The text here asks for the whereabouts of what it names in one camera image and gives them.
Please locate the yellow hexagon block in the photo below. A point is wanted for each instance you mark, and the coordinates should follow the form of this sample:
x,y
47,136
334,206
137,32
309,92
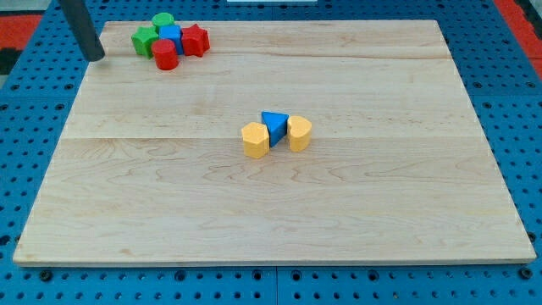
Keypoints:
x,y
255,139

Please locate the blue triangle block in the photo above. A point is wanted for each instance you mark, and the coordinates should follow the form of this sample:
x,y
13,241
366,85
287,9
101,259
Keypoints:
x,y
276,124

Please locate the yellow heart block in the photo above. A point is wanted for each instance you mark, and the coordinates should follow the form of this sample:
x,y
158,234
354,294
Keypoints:
x,y
299,132

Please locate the light wooden board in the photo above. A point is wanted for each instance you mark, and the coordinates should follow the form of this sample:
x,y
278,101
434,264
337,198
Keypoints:
x,y
150,170

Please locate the red star block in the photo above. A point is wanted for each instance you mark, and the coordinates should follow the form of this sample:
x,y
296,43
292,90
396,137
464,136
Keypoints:
x,y
195,40

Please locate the red cylinder block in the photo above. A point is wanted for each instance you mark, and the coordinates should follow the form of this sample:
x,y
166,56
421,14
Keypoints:
x,y
165,54

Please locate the blue cube block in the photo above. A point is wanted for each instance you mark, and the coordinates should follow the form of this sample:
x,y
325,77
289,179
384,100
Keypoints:
x,y
174,34

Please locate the green star block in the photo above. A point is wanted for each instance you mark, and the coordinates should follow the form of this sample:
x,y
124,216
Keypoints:
x,y
143,39

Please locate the green cylinder block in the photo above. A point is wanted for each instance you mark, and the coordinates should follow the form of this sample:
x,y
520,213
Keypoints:
x,y
162,19

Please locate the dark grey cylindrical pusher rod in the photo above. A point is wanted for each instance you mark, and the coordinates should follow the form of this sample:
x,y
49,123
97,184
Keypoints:
x,y
79,20

